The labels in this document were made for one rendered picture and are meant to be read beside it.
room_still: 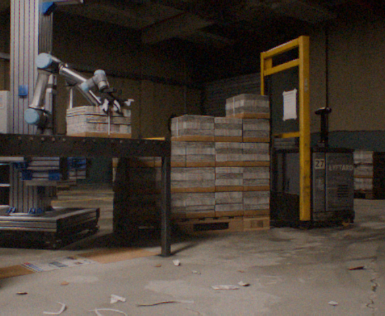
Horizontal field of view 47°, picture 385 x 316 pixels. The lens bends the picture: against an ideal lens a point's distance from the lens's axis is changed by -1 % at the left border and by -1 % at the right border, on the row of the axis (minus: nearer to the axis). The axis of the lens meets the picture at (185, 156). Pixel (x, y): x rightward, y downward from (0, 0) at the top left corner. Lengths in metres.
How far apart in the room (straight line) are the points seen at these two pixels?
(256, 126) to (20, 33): 2.25
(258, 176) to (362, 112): 6.25
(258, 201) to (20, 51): 2.49
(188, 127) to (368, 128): 6.69
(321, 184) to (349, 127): 5.96
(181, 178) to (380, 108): 6.81
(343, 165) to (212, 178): 1.39
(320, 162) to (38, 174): 2.61
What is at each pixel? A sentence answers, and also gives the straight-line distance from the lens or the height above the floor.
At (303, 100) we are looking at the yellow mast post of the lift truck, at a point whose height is 1.23.
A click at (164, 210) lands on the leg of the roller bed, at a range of 3.08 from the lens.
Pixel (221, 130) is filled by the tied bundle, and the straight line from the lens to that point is 4.12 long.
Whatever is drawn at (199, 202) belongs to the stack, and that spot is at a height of 0.28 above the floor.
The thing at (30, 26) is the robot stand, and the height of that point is 1.76.
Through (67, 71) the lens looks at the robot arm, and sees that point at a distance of 3.56.
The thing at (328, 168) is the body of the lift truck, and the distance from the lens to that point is 4.59.
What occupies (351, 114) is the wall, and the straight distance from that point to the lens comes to 10.42.
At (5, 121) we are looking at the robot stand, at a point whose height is 0.98.
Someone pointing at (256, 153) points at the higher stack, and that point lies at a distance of 4.29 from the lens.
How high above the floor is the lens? 0.65
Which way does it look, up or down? 1 degrees up
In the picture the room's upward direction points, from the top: straight up
